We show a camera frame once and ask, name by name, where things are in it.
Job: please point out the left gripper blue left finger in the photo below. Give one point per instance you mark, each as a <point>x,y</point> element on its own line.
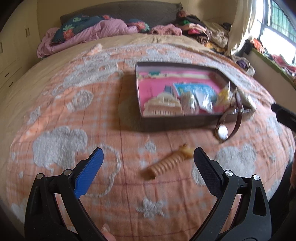
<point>85,172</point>

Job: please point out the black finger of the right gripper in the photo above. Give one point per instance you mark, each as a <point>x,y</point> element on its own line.
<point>284,116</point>

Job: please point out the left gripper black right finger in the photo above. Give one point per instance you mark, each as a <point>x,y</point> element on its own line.
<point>211,172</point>

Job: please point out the beige spiral hair clip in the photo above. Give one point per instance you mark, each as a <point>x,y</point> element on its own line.
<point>170,162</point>

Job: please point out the red strap wristwatch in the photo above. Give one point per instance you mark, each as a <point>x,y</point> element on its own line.
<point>230,121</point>

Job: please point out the yellow item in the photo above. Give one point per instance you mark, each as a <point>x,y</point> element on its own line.
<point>224,97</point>

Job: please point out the clear bag of jewelry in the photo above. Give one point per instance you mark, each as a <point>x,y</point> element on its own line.
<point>189,104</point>

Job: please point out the white large hair claw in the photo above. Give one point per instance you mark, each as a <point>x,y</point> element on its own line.
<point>164,104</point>

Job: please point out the blue earring card packet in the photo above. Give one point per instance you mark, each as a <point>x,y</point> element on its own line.
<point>171,89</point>

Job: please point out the clear plastic packet in box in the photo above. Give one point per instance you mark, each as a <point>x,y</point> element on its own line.
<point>247,100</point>

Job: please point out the clothes on window sill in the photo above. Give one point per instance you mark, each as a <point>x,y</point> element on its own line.
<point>276,62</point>

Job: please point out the orange floral bed quilt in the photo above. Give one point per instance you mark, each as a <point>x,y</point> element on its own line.
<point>85,97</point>

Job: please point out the barred window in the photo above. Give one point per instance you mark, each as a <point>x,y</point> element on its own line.
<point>277,33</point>

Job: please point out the shallow cardboard box tray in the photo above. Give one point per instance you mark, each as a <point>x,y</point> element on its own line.
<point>168,123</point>

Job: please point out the pile of clothes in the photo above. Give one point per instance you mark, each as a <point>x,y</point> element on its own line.
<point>211,35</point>

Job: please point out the cream curtain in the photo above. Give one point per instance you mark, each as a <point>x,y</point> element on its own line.
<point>242,25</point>

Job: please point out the cream wardrobe cabinets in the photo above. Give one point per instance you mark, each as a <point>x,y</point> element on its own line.
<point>19,41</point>

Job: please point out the pink knitted garment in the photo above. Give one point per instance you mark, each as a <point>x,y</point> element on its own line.
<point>169,29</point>

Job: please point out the dark floral pillow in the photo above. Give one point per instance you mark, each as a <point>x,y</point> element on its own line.
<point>79,23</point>

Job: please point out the pink crumpled blanket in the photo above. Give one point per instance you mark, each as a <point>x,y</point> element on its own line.
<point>103,29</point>

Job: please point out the dark quilted headboard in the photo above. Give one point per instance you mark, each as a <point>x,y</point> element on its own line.
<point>151,12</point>

